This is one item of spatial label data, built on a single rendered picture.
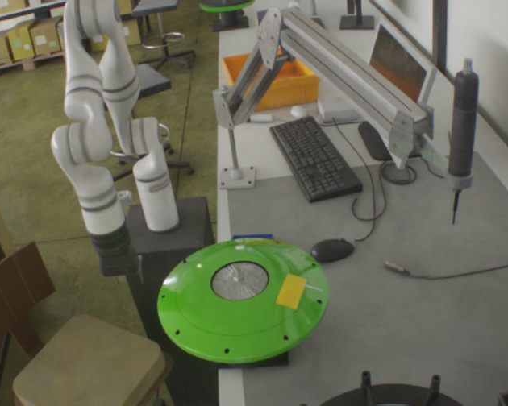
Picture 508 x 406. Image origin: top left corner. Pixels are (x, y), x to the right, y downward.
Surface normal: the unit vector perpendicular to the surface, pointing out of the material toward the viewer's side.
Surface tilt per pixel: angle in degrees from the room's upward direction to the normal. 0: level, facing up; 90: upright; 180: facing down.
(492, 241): 0
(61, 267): 0
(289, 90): 94
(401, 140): 90
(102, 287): 0
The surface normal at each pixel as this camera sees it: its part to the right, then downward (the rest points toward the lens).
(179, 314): -0.44, -0.61
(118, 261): 0.04, 0.52
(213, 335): -0.24, -0.53
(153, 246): -0.11, -0.82
